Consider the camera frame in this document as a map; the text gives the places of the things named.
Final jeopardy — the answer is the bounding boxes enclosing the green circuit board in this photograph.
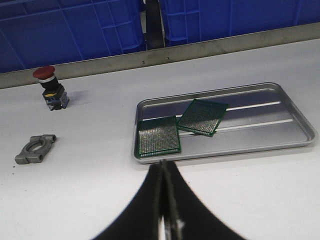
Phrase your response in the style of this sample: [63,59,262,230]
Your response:
[135,116,182,158]
[177,99,229,137]

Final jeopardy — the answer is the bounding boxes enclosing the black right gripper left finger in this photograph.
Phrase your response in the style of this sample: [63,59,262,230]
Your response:
[95,163,163,240]

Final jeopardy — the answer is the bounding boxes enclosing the red emergency stop button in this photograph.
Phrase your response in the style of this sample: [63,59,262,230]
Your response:
[32,65,70,111]

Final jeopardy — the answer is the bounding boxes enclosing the blue plastic crate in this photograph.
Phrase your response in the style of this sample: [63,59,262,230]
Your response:
[0,0,146,73]
[159,0,320,46]

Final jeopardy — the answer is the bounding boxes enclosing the steel table edge rail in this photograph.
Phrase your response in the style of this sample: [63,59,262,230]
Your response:
[0,21,320,90]

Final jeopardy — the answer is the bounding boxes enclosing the silver metal tray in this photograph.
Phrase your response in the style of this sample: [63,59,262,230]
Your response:
[131,82,318,164]

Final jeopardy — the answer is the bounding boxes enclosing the grey metal pipe clamp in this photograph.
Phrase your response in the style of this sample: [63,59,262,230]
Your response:
[14,134,57,165]

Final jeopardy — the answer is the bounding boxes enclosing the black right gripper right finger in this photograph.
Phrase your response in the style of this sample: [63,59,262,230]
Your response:
[162,161,244,240]

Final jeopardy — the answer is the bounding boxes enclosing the blue plastic crate right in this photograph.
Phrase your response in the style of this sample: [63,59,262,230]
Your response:
[159,0,320,46]

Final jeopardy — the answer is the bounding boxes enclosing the blue plastic crate left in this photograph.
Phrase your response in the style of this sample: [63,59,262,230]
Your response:
[0,0,146,73]

